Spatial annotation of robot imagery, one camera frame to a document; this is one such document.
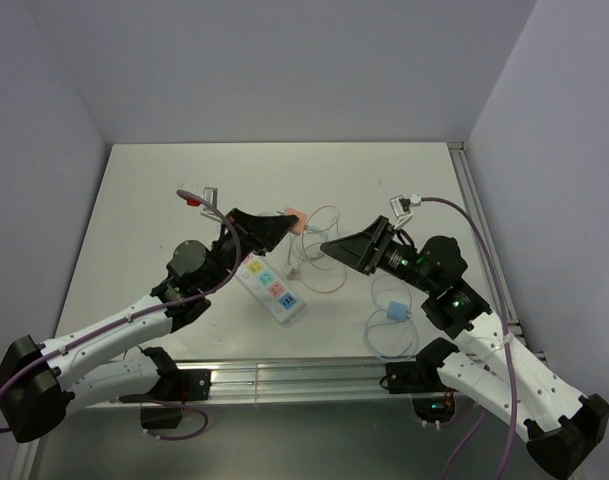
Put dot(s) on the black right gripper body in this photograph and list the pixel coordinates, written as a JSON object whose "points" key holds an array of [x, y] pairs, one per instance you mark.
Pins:
{"points": [[400, 260]]}

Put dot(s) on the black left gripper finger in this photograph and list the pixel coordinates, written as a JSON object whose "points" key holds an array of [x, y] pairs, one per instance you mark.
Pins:
{"points": [[264, 246], [258, 226]]}

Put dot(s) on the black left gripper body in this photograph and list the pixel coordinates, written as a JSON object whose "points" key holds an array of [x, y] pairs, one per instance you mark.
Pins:
{"points": [[230, 251]]}

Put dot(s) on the white multicolour power strip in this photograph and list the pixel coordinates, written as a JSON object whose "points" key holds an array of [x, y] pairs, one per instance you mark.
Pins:
{"points": [[270, 290]]}

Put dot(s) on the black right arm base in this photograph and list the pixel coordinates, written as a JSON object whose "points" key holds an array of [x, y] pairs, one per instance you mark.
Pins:
{"points": [[432, 401]]}

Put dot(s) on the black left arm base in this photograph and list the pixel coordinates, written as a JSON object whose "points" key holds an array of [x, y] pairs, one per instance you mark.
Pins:
{"points": [[173, 400]]}

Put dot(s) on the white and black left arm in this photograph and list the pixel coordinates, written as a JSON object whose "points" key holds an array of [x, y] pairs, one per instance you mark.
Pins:
{"points": [[41, 383]]}

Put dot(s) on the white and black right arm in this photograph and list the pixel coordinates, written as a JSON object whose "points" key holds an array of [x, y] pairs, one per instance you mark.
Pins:
{"points": [[559, 424]]}

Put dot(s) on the blue charger plug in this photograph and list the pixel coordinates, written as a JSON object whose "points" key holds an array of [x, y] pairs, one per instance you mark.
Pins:
{"points": [[397, 311]]}

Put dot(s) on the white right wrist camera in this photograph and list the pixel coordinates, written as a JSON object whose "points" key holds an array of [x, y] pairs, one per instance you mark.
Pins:
{"points": [[402, 208]]}

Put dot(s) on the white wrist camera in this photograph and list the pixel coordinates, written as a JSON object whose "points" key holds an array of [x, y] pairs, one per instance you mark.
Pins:
{"points": [[210, 195], [402, 208]]}

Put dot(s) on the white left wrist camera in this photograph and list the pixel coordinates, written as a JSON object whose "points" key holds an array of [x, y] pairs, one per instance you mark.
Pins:
{"points": [[210, 195]]}

